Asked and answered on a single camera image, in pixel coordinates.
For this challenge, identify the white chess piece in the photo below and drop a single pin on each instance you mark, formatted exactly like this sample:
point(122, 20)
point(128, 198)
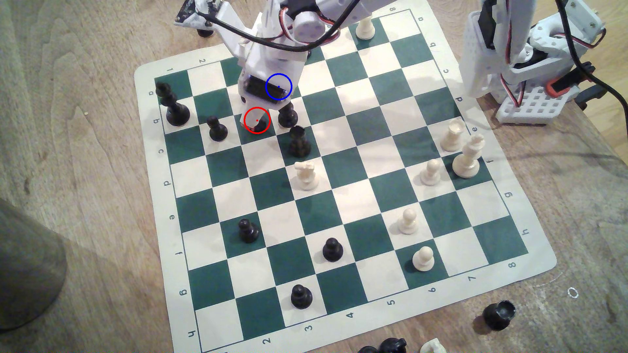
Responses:
point(433, 346)

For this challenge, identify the tall black chess king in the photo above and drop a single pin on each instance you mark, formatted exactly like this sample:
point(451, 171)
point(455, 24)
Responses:
point(171, 105)

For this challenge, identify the wrist camera board white mount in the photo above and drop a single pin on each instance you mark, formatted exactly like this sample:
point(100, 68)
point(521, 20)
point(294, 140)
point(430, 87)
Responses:
point(218, 17)

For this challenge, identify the white so-100 robot arm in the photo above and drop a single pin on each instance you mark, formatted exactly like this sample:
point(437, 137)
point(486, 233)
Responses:
point(483, 59)

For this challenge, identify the black chess bishop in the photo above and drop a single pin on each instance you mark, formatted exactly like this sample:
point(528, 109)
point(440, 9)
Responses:
point(288, 117)

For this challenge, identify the green and cream chess mat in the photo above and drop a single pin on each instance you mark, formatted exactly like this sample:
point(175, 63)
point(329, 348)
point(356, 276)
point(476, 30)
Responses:
point(343, 206)

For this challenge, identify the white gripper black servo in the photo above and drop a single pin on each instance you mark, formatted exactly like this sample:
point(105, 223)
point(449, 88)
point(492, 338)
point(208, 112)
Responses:
point(258, 89)

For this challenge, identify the tall white chess king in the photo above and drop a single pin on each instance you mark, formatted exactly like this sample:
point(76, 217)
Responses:
point(468, 157)

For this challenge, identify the black chess rook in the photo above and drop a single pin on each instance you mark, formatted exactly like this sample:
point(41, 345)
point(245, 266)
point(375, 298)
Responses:
point(299, 142)

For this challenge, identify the orange and black table clamp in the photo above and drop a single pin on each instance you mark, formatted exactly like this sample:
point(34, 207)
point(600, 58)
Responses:
point(559, 87)

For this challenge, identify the black chess piece lying down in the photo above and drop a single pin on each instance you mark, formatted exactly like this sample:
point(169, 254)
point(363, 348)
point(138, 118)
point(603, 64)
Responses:
point(499, 314)

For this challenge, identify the white chess knight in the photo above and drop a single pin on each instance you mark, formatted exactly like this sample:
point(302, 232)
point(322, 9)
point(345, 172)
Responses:
point(306, 175)

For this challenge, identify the grey cone shaped object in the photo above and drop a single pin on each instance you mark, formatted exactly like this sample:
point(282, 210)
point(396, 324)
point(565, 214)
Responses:
point(24, 264)

